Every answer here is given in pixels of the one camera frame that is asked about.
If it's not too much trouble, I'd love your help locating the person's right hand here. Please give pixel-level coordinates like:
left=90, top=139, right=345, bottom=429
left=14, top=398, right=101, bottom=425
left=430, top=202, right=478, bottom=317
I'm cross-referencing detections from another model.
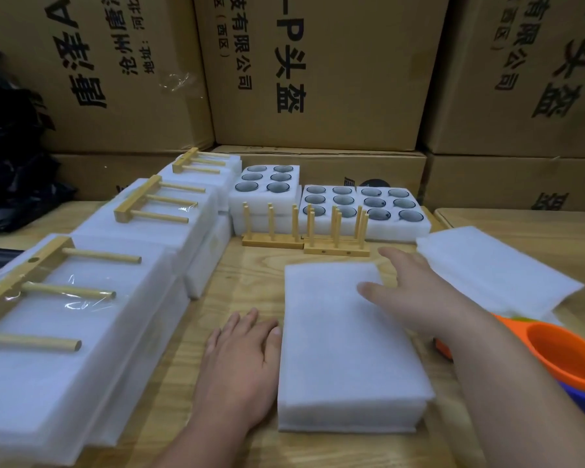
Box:
left=357, top=246, right=489, bottom=337

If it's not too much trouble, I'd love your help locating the person's left hand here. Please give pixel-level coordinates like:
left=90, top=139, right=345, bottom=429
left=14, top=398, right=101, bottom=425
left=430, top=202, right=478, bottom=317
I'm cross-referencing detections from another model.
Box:
left=193, top=307, right=284, bottom=430

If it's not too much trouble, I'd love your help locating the pile of white foam sheets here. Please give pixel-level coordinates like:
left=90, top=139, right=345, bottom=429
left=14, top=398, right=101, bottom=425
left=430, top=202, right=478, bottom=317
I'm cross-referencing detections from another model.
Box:
left=415, top=226, right=585, bottom=320

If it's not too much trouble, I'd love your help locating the row of wooden peg racks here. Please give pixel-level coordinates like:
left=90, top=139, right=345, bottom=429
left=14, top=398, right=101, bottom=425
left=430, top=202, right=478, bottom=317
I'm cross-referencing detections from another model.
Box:
left=240, top=201, right=372, bottom=257

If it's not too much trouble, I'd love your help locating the orange and blue tape dispenser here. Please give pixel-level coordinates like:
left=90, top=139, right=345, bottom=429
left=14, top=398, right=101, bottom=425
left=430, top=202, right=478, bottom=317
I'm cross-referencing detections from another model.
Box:
left=434, top=315, right=585, bottom=423

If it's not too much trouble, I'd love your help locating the stack of white foam trays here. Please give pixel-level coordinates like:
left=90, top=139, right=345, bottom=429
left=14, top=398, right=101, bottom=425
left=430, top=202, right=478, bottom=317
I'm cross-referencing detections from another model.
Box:
left=228, top=164, right=433, bottom=242

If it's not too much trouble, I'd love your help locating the wooden rack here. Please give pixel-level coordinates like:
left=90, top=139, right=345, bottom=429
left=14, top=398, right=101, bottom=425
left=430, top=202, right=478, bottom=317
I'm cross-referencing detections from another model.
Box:
left=172, top=147, right=230, bottom=176
left=114, top=174, right=208, bottom=225
left=0, top=235, right=142, bottom=353

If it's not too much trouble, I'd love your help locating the person's right forearm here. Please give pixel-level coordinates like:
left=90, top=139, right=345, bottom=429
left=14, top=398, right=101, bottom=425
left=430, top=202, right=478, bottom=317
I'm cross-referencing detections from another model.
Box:
left=434, top=307, right=585, bottom=468

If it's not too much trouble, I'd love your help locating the stack of brown cardboard boxes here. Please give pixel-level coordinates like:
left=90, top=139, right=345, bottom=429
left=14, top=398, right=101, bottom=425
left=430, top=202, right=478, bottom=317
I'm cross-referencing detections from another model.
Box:
left=0, top=0, right=585, bottom=213

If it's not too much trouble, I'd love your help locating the black plastic bag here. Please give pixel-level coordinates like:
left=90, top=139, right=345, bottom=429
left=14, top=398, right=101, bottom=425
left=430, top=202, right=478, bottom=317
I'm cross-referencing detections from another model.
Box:
left=0, top=44, right=74, bottom=233

